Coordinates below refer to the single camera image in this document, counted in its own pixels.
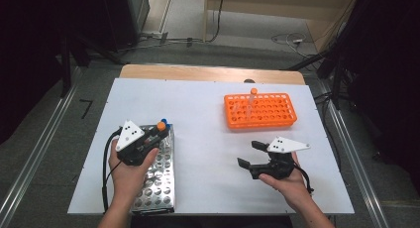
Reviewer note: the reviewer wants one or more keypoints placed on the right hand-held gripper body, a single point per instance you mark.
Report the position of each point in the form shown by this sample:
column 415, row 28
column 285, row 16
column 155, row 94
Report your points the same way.
column 280, row 158

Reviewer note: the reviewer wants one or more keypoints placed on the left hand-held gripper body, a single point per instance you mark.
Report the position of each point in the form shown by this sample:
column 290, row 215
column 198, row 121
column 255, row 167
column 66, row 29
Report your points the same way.
column 130, row 138

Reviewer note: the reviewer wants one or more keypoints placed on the short orange-capped test tube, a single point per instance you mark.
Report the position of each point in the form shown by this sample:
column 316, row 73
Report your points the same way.
column 161, row 126

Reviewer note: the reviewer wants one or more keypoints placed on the orange plastic tube rack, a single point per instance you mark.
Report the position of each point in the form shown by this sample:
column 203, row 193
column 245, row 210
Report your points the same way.
column 264, row 117

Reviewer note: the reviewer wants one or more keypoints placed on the silver metal tube rack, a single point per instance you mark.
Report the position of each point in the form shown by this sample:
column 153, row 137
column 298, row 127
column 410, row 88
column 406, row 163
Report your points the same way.
column 158, row 185

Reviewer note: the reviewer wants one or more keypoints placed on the person's right hand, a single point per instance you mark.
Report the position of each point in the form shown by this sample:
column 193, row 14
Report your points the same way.
column 290, row 185

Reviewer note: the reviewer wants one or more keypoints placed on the person's left hand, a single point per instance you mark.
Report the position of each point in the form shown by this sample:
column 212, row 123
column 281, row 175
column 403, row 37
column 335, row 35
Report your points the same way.
column 130, row 178

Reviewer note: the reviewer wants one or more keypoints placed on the white table board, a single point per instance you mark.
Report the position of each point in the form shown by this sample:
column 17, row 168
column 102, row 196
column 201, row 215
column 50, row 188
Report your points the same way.
column 211, row 175

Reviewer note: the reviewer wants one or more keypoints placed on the tall orange-capped test tube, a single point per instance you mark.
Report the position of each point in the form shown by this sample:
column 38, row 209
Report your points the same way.
column 253, row 91

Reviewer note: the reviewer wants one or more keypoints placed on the black metal stand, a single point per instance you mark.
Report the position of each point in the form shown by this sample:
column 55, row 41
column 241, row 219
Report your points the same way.
column 66, row 69

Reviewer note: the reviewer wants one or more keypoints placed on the black tripod stand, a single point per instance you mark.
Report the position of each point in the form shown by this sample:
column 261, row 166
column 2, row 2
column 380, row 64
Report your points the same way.
column 335, row 72

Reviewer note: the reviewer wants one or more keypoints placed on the dark cabinet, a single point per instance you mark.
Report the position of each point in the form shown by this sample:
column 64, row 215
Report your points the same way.
column 130, row 16

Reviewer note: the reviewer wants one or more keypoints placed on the aluminium floor rail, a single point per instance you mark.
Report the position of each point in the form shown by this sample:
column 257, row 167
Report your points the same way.
column 36, row 148
column 350, row 145

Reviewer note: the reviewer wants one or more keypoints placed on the beige wooden frame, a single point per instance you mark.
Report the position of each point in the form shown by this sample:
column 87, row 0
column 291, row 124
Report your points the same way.
column 264, row 10

